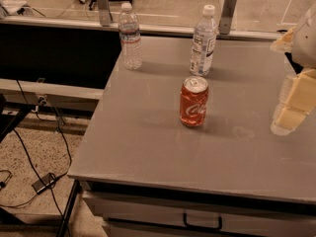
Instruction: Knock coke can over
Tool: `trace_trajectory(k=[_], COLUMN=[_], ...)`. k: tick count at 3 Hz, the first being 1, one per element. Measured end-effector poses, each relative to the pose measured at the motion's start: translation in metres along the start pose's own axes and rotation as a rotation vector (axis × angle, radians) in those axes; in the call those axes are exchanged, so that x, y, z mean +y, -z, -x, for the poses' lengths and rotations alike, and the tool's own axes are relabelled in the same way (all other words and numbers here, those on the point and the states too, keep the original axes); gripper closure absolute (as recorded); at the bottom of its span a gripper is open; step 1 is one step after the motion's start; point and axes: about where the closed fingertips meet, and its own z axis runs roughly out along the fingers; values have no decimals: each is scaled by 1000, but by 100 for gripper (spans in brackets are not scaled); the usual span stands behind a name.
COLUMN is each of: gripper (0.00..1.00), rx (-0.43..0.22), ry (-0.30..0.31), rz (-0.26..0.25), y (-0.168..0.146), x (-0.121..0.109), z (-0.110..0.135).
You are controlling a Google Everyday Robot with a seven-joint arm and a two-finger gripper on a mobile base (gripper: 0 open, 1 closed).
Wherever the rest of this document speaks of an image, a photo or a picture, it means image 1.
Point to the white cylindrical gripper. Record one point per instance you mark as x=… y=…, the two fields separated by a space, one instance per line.
x=305 y=41

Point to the red coke can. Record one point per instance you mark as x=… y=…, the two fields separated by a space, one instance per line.
x=193 y=100

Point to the labelled clear water bottle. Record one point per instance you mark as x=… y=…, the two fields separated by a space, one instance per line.
x=204 y=39

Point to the clear ribbed water bottle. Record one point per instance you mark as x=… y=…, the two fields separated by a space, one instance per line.
x=130 y=39

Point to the grey cabinet drawer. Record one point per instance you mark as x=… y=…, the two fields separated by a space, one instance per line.
x=131 y=216

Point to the black table leg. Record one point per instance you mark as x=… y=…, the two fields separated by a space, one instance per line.
x=63 y=229

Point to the black power adapter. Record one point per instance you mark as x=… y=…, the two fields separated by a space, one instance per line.
x=44 y=183

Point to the middle metal post bracket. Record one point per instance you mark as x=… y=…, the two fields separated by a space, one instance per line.
x=227 y=14

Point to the metal post bracket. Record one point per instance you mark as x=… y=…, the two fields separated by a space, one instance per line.
x=104 y=12
x=227 y=14

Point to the black drawer handle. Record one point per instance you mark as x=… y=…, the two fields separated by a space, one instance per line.
x=203 y=222

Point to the left metal post bracket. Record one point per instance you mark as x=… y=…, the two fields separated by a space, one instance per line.
x=104 y=12

